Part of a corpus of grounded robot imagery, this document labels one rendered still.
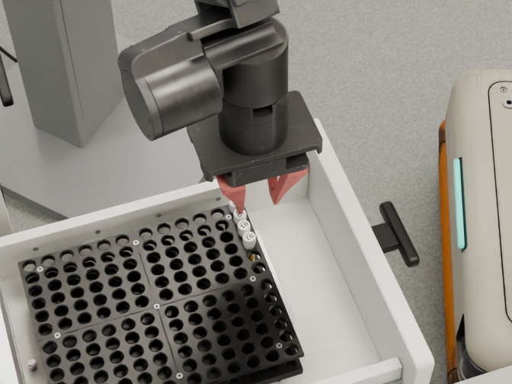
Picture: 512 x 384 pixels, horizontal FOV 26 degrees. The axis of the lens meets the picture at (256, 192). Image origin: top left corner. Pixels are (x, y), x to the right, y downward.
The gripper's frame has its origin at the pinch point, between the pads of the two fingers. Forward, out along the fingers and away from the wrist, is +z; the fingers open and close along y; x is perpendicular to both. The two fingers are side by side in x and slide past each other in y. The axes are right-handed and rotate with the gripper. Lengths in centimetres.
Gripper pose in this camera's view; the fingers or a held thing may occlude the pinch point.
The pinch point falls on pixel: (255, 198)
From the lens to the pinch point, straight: 99.2
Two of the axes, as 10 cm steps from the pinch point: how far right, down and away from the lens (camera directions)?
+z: 0.2, 6.3, 7.8
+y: 9.5, -2.5, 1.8
